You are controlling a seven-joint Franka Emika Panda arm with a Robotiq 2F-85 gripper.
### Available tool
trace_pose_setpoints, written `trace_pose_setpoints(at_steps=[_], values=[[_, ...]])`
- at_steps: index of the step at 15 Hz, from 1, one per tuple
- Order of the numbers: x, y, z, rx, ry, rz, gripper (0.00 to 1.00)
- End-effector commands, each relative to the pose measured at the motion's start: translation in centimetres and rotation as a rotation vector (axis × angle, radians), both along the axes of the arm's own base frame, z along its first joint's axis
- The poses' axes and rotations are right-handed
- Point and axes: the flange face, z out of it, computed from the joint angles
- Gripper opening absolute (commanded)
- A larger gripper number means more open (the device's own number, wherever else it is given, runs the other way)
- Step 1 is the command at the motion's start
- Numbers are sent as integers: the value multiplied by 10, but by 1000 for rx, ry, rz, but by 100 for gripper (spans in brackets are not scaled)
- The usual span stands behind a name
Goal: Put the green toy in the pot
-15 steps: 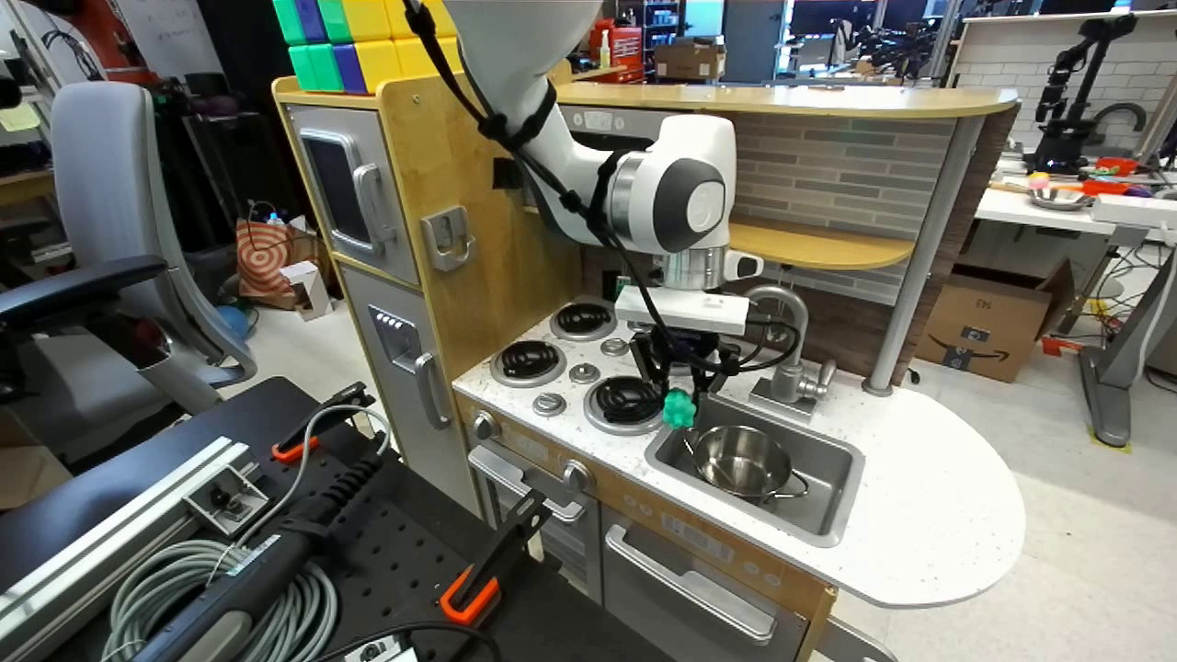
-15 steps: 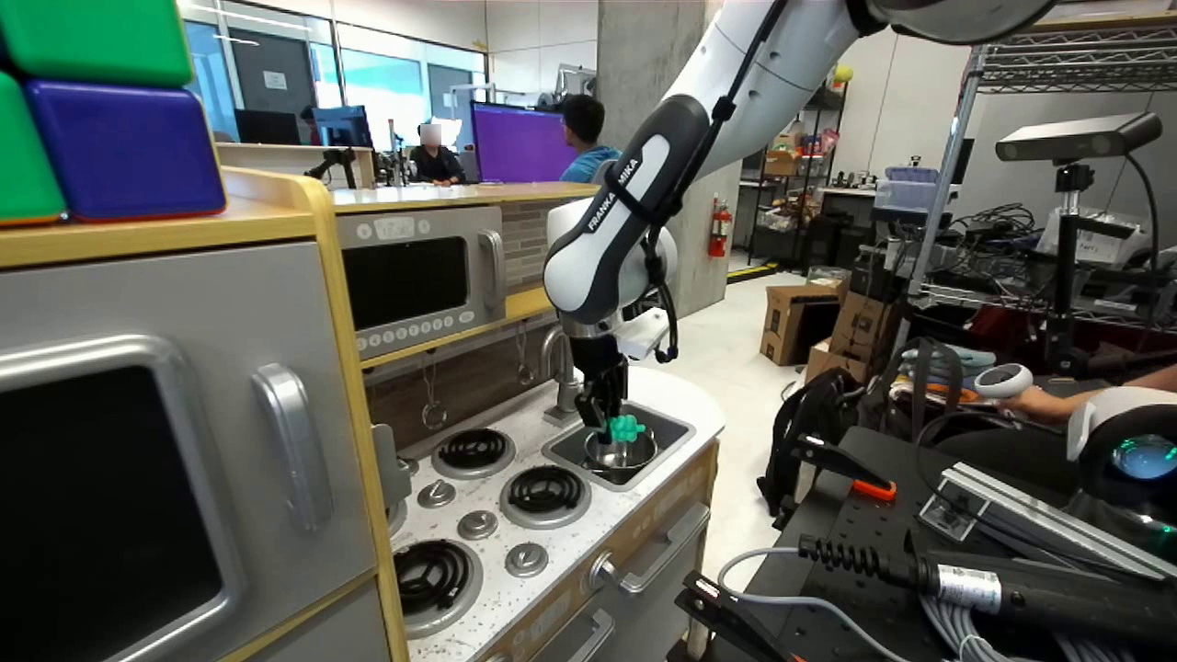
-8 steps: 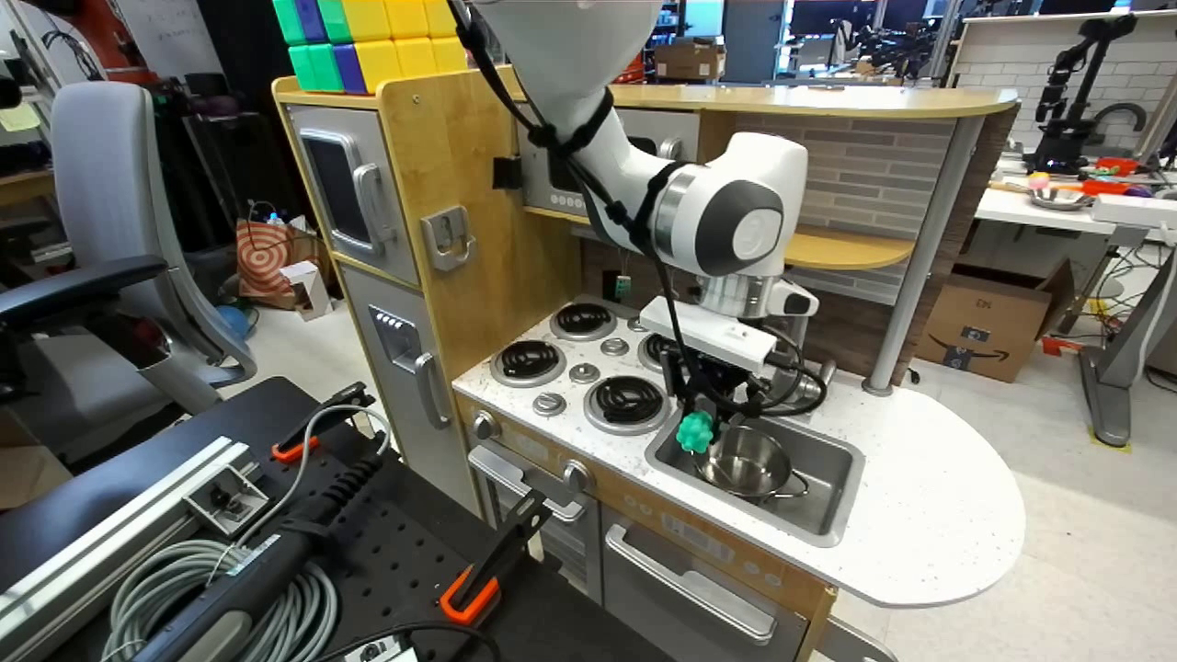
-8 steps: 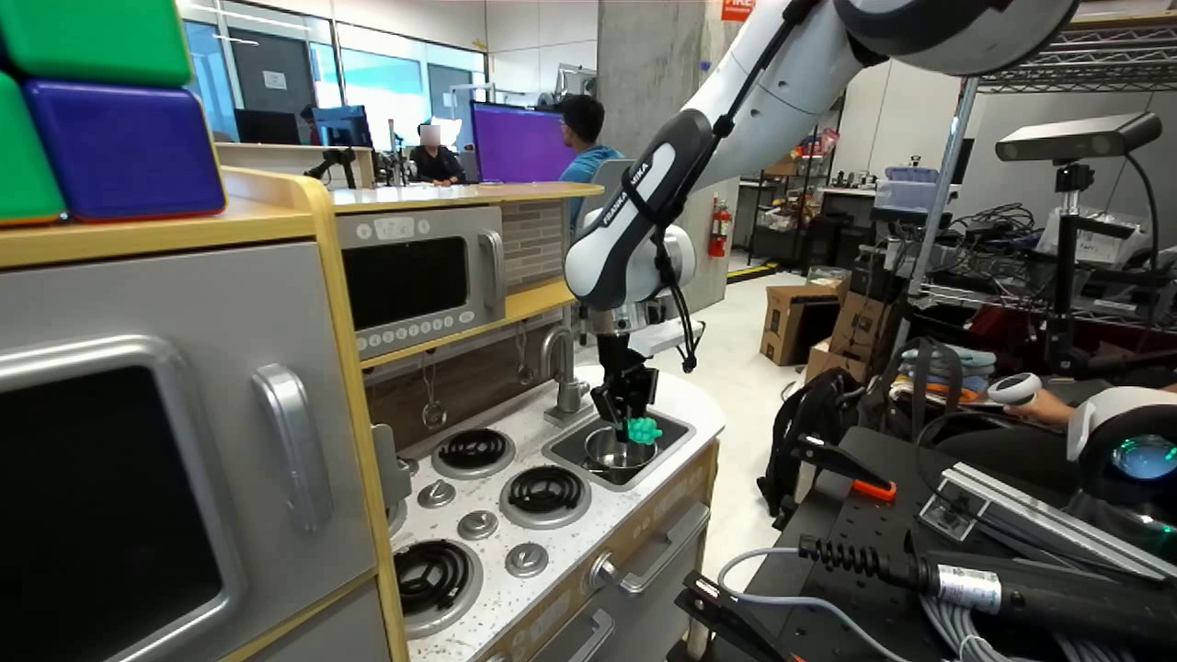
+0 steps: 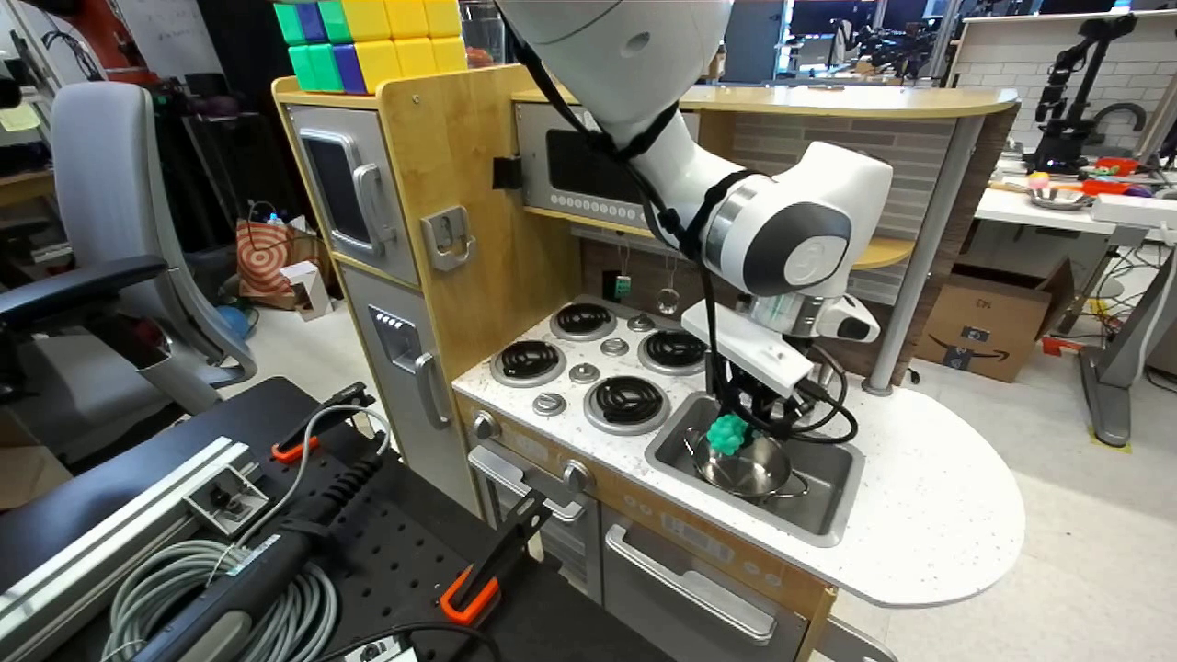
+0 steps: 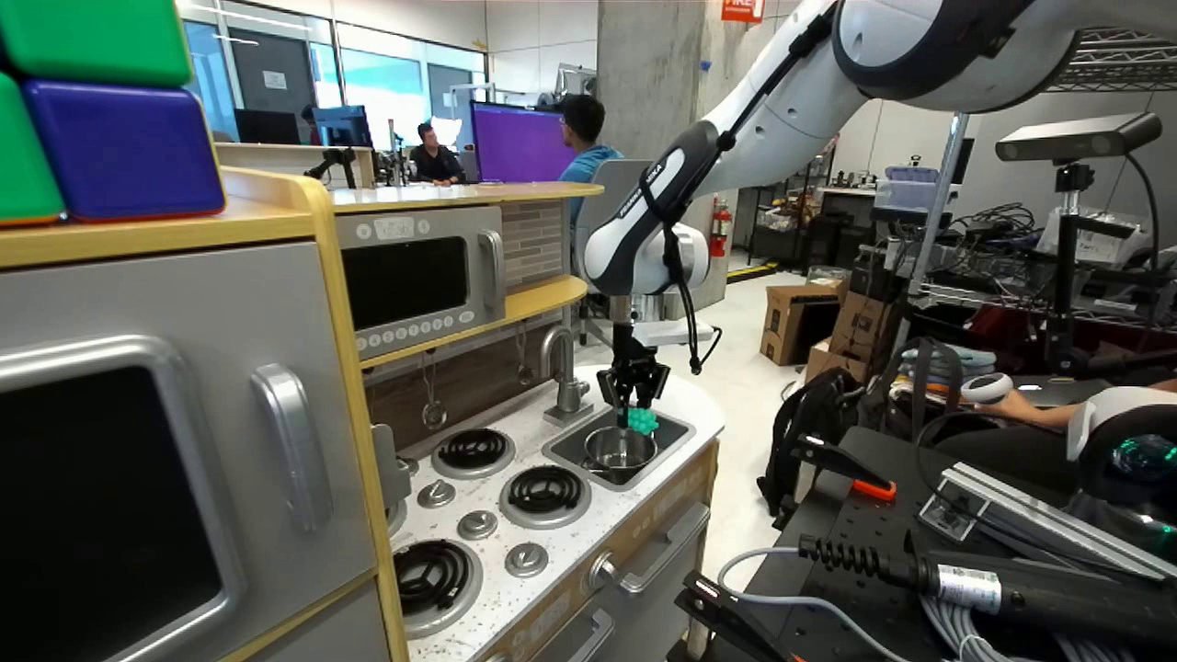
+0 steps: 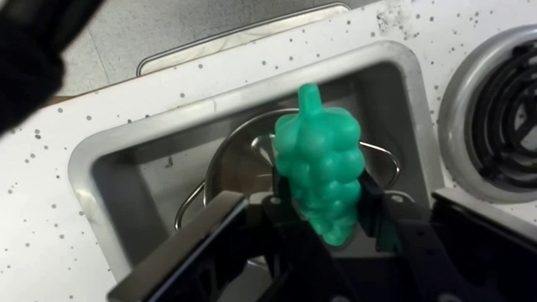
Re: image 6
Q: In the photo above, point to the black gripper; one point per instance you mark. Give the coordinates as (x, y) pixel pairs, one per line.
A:
(633, 372)

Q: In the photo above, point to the small green toy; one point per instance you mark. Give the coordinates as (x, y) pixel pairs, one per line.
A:
(640, 424)

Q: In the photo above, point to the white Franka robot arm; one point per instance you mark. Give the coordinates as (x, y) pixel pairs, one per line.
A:
(785, 112)

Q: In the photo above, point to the grey toy sink basin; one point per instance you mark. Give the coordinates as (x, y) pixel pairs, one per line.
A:
(667, 432)

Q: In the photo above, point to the small steel pot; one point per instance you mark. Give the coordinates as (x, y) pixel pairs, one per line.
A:
(609, 458)

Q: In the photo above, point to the silver toy faucet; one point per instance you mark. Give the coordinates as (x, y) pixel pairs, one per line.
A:
(564, 369)

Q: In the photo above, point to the silver toy microwave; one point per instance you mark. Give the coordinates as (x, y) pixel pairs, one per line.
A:
(406, 280)

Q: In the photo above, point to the wooden toy kitchen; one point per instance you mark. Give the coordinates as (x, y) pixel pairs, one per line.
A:
(186, 318)

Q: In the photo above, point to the black round stove burner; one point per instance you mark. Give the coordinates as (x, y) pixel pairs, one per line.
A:
(434, 576)
(547, 494)
(471, 450)

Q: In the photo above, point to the plain cardboard box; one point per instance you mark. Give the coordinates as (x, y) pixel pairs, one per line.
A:
(794, 323)

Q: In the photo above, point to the round silver stove knob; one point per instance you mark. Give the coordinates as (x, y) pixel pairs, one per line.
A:
(434, 494)
(528, 559)
(474, 524)

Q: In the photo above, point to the red fire extinguisher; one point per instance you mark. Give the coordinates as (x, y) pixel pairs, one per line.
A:
(718, 233)

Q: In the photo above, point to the printed cardboard box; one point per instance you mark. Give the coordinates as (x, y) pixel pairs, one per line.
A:
(869, 332)

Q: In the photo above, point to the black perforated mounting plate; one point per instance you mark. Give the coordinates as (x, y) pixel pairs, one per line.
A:
(859, 528)

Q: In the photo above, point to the person in blue shirt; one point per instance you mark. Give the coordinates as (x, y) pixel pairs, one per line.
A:
(590, 160)

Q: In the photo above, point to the purple partition panel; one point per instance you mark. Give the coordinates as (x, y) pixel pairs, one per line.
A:
(515, 144)

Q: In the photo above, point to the person in dark shirt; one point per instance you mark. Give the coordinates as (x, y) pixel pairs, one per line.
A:
(434, 160)

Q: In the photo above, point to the black computer monitor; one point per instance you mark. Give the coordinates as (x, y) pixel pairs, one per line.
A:
(343, 125)
(267, 125)

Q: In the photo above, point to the person in white shirt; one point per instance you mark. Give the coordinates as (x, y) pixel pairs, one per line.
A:
(1128, 409)

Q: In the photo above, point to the purple foam block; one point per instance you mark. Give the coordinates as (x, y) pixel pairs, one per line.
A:
(121, 152)

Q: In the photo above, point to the green foam block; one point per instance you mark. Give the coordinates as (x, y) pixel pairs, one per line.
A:
(25, 160)
(87, 38)

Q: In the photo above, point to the silver corner bracket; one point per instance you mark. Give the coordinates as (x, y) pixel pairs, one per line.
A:
(949, 516)

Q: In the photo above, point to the orange wall sign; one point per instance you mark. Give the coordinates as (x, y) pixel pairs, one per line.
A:
(742, 9)

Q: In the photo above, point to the long aluminium extrusion rail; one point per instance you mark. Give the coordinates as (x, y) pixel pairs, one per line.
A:
(1069, 518)

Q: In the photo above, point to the black camera stand pole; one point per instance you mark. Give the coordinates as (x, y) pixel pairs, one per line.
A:
(1069, 268)

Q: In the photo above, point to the grey stereo camera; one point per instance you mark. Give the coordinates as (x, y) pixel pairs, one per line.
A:
(1080, 133)

